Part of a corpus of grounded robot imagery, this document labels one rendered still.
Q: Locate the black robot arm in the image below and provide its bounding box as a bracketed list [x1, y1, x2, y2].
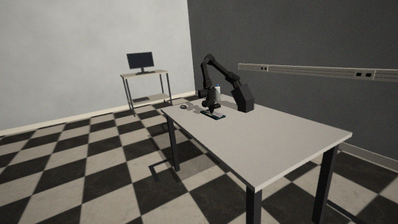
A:
[198, 54, 242, 108]

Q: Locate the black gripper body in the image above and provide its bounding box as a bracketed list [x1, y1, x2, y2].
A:
[206, 96, 221, 109]

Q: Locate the dark green keyboard case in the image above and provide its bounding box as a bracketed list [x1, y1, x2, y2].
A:
[200, 109, 226, 120]

